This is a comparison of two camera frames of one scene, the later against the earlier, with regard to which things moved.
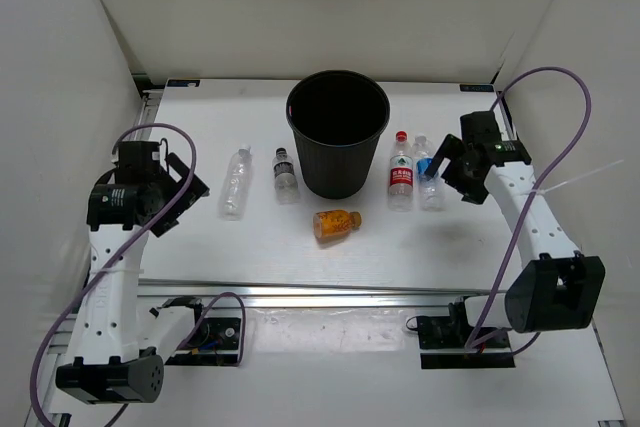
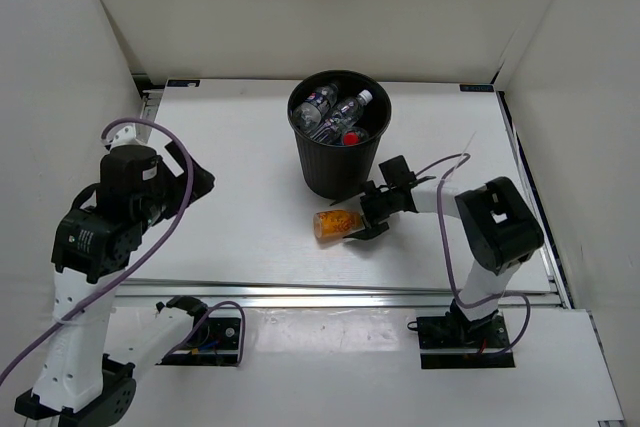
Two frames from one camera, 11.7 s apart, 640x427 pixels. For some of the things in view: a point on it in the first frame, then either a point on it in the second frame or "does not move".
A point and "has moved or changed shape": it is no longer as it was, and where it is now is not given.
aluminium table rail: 254,294 does not move
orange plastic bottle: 331,223 does not move
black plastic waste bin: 337,118 does not move
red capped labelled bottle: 401,175 has moved or changed shape
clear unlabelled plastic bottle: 235,189 to 349,111
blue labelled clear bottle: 430,194 to 328,132
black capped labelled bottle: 286,182 to 308,112
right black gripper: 452,148 to 370,217
